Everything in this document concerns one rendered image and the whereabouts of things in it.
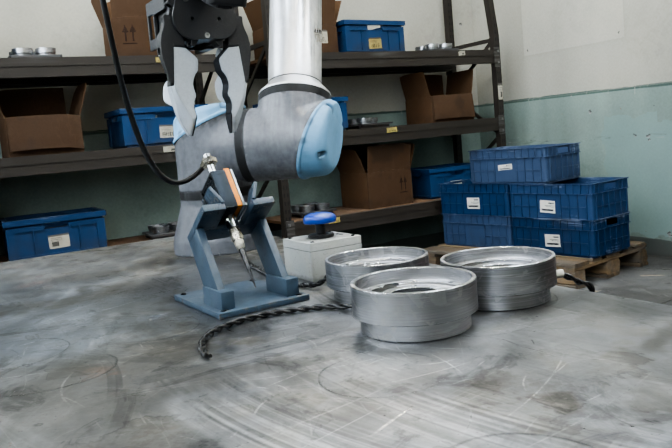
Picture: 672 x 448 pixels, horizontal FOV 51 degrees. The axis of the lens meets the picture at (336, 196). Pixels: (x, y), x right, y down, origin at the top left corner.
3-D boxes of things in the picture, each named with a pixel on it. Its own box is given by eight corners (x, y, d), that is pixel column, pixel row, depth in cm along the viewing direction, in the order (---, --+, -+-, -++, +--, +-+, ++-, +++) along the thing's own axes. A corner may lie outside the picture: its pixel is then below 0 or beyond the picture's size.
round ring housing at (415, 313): (505, 329, 57) (502, 278, 56) (388, 354, 53) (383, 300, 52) (438, 304, 66) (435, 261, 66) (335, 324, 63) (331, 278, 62)
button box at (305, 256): (364, 271, 85) (361, 231, 85) (313, 282, 82) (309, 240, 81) (330, 264, 92) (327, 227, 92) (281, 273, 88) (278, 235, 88)
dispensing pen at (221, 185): (248, 280, 70) (198, 144, 77) (236, 299, 73) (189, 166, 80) (268, 276, 71) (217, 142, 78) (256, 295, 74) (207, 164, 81)
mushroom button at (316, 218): (345, 252, 85) (341, 211, 85) (316, 257, 83) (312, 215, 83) (328, 249, 89) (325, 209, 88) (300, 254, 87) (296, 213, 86)
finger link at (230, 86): (237, 129, 83) (215, 51, 82) (260, 125, 78) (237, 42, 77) (213, 136, 82) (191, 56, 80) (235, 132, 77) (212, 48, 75)
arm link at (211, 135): (196, 187, 121) (188, 107, 120) (271, 181, 118) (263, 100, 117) (165, 194, 110) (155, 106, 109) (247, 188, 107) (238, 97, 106)
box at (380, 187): (424, 201, 501) (419, 140, 497) (362, 211, 474) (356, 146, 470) (388, 199, 538) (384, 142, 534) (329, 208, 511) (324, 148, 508)
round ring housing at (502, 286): (454, 318, 61) (450, 271, 61) (435, 291, 72) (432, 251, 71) (574, 307, 61) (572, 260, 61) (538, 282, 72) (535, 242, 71)
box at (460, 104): (480, 118, 524) (477, 67, 521) (429, 122, 504) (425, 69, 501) (449, 121, 560) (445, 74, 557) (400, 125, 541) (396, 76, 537)
